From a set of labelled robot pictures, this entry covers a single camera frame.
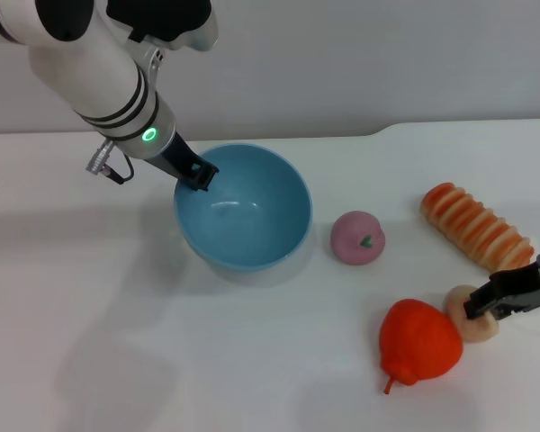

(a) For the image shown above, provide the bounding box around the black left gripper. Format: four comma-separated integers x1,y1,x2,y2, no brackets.
159,132,220,194

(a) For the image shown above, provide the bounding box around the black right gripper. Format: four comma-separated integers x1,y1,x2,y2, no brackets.
463,263,540,321

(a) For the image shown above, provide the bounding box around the beige egg yolk pastry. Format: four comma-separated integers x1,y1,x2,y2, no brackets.
445,283,500,343

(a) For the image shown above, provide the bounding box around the blue plastic bowl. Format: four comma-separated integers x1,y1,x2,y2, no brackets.
174,142,314,272

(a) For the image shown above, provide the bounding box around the orange striped long bread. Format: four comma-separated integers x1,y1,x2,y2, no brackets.
420,182,536,272

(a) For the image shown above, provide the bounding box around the red bell pepper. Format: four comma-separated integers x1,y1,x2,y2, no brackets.
377,299,464,397

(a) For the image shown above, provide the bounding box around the pink peach bun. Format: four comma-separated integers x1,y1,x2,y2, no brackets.
330,210,386,267

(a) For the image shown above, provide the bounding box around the left arm connector cable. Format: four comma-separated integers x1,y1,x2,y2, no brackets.
85,139,135,185

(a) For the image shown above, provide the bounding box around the left wrist camera housing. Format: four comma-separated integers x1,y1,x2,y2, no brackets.
105,0,220,82

